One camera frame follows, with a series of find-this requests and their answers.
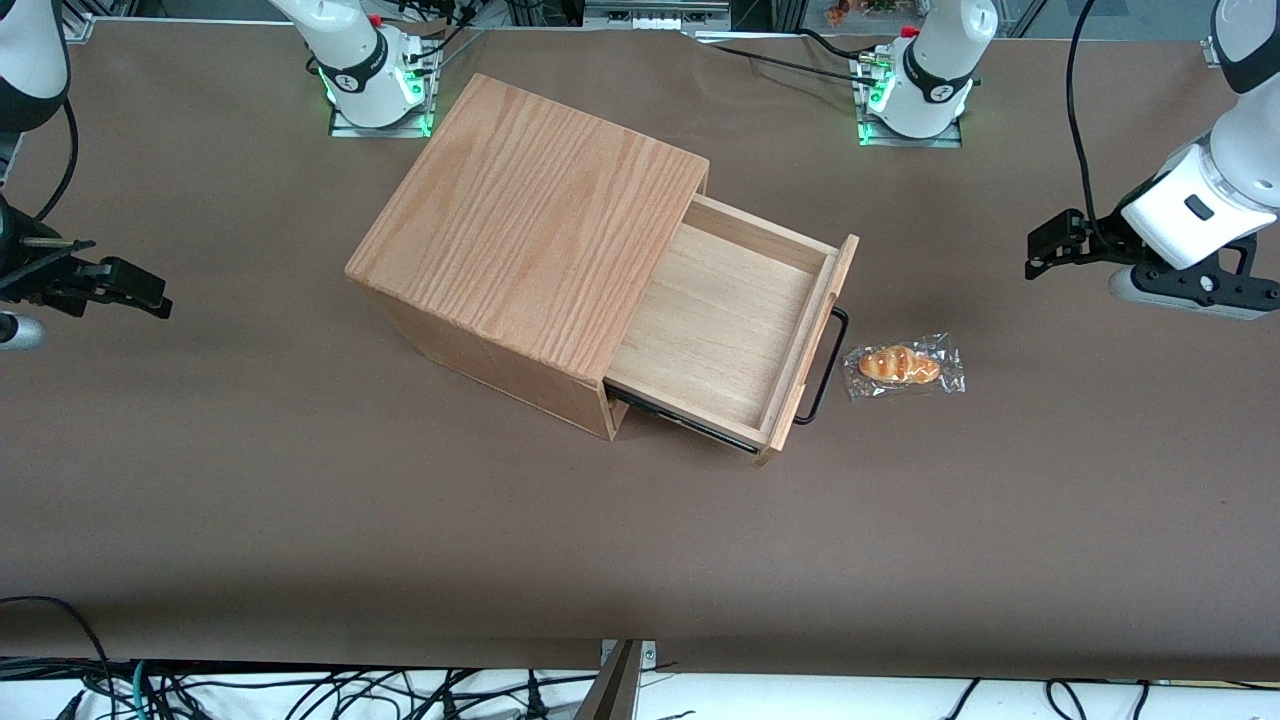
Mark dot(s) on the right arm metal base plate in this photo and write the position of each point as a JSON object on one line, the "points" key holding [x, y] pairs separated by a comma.
{"points": [[345, 128]]}

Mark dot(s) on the grey metal rack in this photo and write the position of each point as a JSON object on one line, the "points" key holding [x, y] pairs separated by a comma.
{"points": [[650, 15]]}

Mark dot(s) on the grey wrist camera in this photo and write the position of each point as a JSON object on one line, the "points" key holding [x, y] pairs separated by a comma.
{"points": [[1135, 285], [20, 332]]}

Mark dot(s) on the wooden drawer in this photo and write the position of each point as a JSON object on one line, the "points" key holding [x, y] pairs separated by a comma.
{"points": [[720, 320]]}

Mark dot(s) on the brown camera stand post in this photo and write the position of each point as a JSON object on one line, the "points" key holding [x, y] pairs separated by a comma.
{"points": [[615, 690]]}

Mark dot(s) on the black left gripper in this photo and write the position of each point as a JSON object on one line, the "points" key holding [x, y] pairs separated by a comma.
{"points": [[1103, 243]]}

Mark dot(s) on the wrapped bread roll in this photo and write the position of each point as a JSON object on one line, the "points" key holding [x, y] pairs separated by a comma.
{"points": [[900, 365]]}

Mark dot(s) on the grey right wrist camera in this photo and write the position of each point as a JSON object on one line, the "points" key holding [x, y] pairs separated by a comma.
{"points": [[20, 332]]}

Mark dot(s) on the small metal bracket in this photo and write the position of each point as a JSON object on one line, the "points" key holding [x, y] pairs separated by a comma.
{"points": [[648, 655]]}

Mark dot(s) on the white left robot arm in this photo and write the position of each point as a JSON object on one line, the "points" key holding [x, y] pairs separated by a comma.
{"points": [[930, 70]]}

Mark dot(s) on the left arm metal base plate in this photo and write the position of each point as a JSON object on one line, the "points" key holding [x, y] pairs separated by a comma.
{"points": [[945, 138]]}

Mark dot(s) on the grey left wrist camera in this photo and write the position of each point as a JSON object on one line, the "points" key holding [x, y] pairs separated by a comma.
{"points": [[1135, 285]]}

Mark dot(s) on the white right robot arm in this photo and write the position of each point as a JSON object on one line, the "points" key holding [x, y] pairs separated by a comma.
{"points": [[365, 70]]}

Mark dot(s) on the orange background object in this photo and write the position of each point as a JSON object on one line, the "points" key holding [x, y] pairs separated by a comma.
{"points": [[838, 13]]}

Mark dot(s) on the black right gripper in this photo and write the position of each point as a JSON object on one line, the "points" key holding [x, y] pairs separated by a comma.
{"points": [[22, 268]]}

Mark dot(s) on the wooden drawer cabinet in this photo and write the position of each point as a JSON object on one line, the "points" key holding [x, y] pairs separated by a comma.
{"points": [[530, 220]]}

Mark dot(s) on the aluminium frame profile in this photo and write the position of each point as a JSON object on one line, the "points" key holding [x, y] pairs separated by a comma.
{"points": [[78, 28], [1213, 58]]}

